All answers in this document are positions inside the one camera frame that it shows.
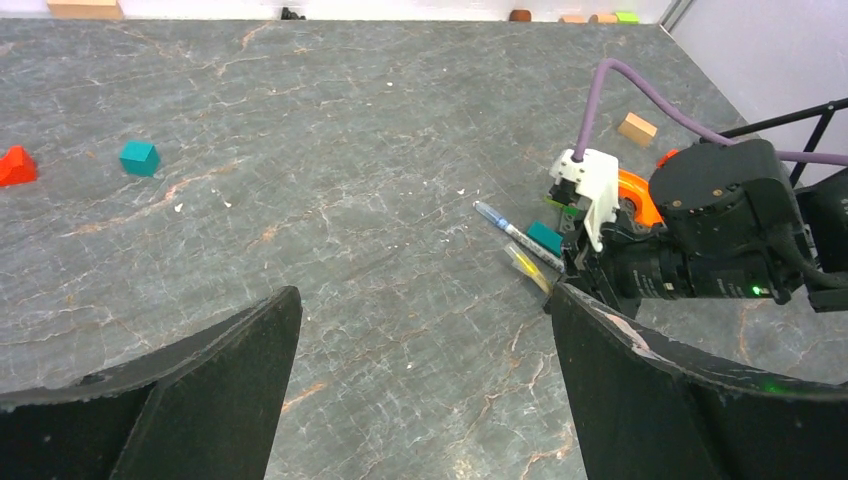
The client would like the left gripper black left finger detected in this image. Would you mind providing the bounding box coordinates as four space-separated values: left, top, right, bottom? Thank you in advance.
1 286 302 479

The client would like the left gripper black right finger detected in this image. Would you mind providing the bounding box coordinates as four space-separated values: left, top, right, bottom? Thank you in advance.
551 284 847 479

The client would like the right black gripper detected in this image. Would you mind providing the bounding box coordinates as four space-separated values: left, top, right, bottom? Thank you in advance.
560 225 640 318

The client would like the yellow pen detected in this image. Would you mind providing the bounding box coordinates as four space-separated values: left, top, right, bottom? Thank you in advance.
504 242 552 295

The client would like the blue white pen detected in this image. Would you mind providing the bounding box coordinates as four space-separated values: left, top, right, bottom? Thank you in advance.
473 201 565 273

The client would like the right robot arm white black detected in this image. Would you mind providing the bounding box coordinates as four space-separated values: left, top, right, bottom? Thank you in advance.
550 139 847 316

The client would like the green lego brick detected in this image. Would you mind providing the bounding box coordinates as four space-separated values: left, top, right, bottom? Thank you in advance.
543 197 581 217

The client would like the teal block centre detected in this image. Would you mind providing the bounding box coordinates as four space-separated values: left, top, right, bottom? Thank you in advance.
526 221 562 258

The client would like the orange curved block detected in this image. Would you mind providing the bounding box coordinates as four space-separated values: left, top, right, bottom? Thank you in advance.
618 169 663 227

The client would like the small red cube right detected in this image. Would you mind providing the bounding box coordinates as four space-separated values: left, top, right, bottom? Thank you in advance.
656 149 679 169

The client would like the tan wooden block right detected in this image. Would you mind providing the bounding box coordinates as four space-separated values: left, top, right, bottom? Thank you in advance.
617 112 658 147

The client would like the tan block back right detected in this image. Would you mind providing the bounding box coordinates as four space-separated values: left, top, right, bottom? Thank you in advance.
588 13 618 24

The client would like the lime green block back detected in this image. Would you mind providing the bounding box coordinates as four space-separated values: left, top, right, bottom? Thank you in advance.
614 12 640 24

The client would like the black tripod stand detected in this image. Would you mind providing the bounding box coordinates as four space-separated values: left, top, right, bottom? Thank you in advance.
716 91 847 156

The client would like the tan block back middle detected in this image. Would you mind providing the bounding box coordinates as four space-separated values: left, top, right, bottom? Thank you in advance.
559 15 587 24

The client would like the small teal cube left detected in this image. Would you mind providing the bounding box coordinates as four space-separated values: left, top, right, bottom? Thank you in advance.
119 141 160 177

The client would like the brown block back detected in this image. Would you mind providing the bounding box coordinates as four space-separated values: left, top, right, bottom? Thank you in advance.
508 9 532 22

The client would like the red curved block left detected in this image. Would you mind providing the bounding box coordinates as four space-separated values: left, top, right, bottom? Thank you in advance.
0 145 38 187

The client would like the small black object back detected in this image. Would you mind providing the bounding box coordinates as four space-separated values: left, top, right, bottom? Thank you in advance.
280 7 306 20

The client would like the tan block back left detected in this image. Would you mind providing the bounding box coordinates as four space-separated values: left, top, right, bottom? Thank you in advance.
46 0 124 20

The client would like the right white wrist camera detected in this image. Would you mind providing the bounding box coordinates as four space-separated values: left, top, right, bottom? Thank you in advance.
549 149 619 253

